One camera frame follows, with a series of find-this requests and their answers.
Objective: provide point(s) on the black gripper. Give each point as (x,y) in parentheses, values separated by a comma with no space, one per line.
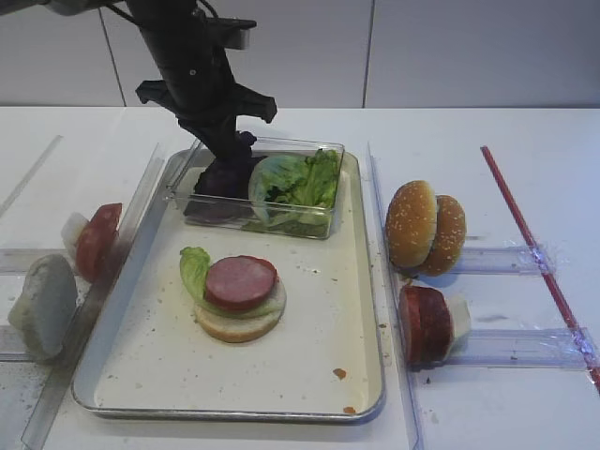
(199,86)

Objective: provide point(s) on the purple cabbage leaf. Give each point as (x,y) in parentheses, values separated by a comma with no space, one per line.
(229,178)

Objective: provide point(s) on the clear plastic container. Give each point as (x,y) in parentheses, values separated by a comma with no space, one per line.
(196,160)

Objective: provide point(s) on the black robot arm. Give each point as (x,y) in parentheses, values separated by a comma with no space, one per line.
(188,41)

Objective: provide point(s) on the green lettuce leaves in container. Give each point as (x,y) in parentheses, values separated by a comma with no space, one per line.
(294,194)

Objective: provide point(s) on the green lettuce leaf on bun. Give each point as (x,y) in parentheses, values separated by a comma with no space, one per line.
(194,265)

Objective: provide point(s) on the pink meat slice on bun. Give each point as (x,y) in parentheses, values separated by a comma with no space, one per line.
(240,283)

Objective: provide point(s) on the red meat slice left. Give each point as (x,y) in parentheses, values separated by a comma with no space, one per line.
(96,239)

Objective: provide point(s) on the dark red meat slices right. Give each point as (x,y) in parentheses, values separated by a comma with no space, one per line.
(426,324)

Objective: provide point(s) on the purple cabbage leaves in container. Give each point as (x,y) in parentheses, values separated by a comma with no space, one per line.
(213,213)

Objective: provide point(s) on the white block left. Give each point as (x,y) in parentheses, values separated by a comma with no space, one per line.
(71,232)

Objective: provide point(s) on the white block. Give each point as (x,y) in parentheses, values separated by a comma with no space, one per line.
(71,232)
(460,320)

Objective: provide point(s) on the bottom bun on tray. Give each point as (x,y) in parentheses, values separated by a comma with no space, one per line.
(244,329)

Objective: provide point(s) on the front sesame bun top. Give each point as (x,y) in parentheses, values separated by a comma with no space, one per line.
(411,223)

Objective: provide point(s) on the sesame bun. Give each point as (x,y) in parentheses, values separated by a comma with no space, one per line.
(411,223)
(449,238)

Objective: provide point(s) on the metal baking tray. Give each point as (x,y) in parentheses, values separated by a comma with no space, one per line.
(147,358)

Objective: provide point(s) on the rear sesame bun top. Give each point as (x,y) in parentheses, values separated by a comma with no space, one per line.
(449,238)

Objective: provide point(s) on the pale bun bottom left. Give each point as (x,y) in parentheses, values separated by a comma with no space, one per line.
(43,311)

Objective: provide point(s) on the white block right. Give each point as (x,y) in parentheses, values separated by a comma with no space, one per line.
(460,320)

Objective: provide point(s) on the upper right clear divider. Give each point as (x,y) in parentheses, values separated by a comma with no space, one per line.
(513,260)

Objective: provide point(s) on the clear divider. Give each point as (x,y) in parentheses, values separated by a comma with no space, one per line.
(535,348)
(513,260)

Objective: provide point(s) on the lower right clear divider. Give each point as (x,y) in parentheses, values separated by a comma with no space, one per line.
(535,348)

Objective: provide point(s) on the red straw stick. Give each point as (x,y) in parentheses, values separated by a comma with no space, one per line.
(568,317)

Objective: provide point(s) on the far left clear rail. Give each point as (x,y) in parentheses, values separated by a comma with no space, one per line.
(15,193)

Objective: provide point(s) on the right clear acrylic rail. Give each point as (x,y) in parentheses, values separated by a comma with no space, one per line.
(405,379)

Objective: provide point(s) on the clear acrylic rail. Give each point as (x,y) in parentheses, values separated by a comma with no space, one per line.
(58,382)
(405,379)

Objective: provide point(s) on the left clear acrylic rail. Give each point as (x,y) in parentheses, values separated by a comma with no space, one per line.
(58,382)

